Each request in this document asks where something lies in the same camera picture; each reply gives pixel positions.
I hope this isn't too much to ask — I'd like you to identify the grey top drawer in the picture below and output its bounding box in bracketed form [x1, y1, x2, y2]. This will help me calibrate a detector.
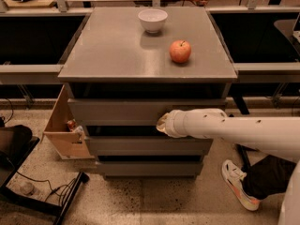
[68, 98, 226, 126]

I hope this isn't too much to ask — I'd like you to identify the grey drawer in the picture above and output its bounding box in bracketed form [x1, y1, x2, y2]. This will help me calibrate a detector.
[85, 136, 213, 156]
[68, 98, 226, 126]
[96, 162, 203, 177]

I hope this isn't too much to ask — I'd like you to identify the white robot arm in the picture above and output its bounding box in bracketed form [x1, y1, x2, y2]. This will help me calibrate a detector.
[157, 109, 300, 225]

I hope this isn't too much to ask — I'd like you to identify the grey middle drawer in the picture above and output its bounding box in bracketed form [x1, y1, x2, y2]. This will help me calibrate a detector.
[85, 136, 213, 156]

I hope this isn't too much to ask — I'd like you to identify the grey drawer cabinet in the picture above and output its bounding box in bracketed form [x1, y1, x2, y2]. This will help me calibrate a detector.
[57, 6, 238, 180]

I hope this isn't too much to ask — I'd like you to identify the grey bottom drawer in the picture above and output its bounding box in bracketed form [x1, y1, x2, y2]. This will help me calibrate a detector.
[96, 162, 203, 177]

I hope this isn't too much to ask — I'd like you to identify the red apple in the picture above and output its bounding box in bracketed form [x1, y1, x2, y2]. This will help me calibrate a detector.
[169, 40, 191, 64]

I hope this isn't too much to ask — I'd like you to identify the white orange sneaker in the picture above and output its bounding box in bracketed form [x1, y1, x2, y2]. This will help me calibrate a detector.
[221, 159, 261, 211]

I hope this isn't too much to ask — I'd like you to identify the red item in box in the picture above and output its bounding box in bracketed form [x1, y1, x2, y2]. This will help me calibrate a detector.
[67, 119, 77, 131]

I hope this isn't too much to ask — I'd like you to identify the cardboard box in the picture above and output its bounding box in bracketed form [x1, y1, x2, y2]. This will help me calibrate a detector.
[43, 87, 93, 159]

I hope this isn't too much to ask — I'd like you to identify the white ceramic bowl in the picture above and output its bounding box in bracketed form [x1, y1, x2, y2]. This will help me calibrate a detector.
[138, 8, 168, 33]

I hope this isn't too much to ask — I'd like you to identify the person's dark trouser leg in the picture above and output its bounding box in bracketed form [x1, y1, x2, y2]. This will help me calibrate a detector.
[242, 156, 296, 200]

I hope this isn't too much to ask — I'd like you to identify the grey rail right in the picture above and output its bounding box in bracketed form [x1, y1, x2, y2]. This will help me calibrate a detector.
[233, 62, 300, 83]

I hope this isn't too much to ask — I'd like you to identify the grey rail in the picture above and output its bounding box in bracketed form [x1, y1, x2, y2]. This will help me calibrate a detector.
[0, 65, 63, 85]
[233, 62, 300, 83]

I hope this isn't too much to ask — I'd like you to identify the black floor cable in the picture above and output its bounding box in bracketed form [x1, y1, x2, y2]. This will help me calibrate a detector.
[15, 171, 78, 206]

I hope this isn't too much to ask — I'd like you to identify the grey rail left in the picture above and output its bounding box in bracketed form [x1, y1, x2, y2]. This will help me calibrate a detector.
[0, 65, 63, 85]

